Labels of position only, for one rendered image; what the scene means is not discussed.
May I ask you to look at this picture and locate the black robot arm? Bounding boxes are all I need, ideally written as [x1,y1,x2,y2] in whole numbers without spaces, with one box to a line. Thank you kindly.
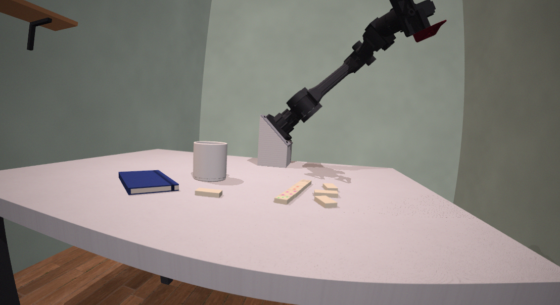
[266,0,436,140]

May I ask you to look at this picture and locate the grey mug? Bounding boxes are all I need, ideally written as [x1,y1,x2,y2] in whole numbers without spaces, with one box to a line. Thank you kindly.
[193,141,227,182]

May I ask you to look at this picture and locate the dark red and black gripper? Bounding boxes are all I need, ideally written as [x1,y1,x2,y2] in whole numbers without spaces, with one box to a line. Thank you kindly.
[385,0,447,42]

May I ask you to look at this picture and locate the blue notebook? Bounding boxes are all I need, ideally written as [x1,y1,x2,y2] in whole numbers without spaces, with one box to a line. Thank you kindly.
[118,170,179,195]

